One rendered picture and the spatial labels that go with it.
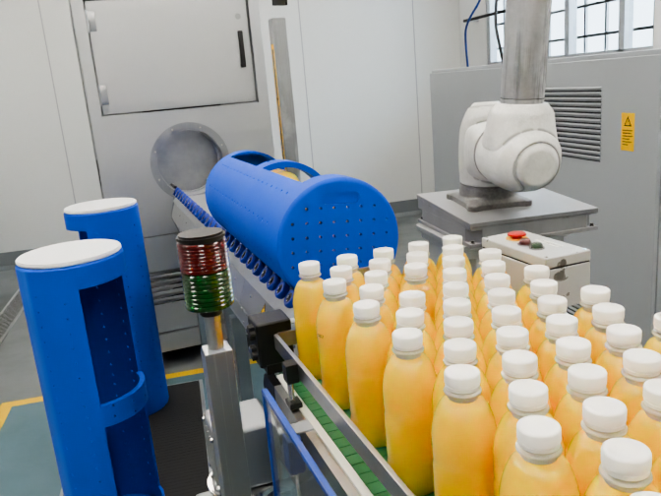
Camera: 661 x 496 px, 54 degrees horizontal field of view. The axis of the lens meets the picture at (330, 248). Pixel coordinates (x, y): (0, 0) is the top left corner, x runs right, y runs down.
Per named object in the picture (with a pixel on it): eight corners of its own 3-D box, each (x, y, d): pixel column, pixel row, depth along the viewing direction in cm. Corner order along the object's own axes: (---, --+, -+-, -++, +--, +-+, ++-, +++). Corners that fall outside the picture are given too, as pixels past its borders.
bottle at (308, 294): (345, 367, 124) (336, 267, 119) (326, 383, 118) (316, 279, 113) (313, 361, 128) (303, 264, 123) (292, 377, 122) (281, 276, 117)
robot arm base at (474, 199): (497, 188, 194) (498, 170, 193) (534, 205, 174) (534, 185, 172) (440, 194, 191) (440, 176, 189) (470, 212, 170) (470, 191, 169)
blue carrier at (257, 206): (287, 230, 228) (286, 149, 222) (397, 299, 148) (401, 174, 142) (206, 235, 219) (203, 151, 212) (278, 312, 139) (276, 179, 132)
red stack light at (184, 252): (224, 259, 88) (220, 231, 87) (234, 270, 83) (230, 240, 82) (177, 267, 86) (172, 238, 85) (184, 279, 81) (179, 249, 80)
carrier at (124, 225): (140, 385, 300) (87, 412, 277) (108, 199, 278) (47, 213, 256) (182, 398, 284) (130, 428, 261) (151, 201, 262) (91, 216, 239)
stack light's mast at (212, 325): (233, 335, 91) (219, 223, 87) (244, 350, 85) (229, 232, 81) (189, 343, 89) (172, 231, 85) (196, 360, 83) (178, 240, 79)
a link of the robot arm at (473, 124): (505, 173, 187) (507, 95, 180) (531, 186, 170) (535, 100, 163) (450, 177, 185) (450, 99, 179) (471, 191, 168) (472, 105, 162)
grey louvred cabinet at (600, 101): (504, 267, 477) (500, 64, 441) (752, 395, 274) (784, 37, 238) (435, 279, 466) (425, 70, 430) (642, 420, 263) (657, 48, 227)
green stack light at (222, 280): (228, 293, 90) (224, 260, 88) (239, 307, 84) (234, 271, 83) (182, 302, 88) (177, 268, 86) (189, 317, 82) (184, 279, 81)
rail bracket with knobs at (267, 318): (294, 352, 133) (289, 306, 131) (305, 366, 127) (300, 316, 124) (247, 363, 130) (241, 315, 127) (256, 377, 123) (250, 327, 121)
